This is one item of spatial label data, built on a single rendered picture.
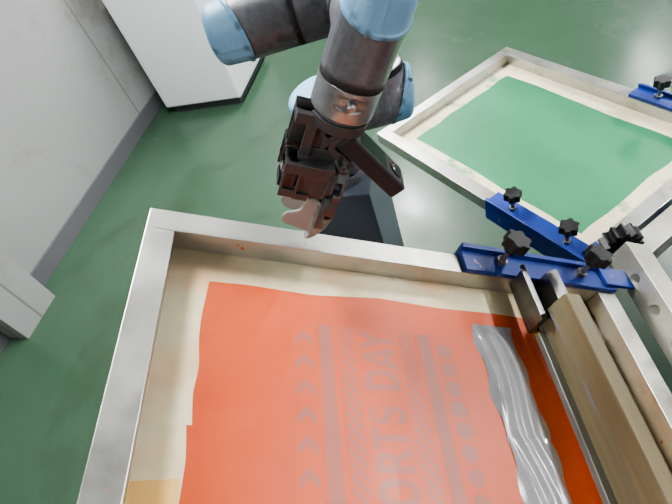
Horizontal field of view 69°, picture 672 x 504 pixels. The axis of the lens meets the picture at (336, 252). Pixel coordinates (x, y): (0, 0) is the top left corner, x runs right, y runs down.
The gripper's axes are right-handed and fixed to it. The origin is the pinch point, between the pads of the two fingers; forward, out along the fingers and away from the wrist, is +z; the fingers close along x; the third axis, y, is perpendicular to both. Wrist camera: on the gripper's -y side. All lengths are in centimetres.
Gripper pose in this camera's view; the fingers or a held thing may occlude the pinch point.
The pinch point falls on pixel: (312, 230)
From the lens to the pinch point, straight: 72.1
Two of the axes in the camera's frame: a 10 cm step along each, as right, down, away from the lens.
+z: -2.9, 6.5, 7.0
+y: -9.5, -1.4, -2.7
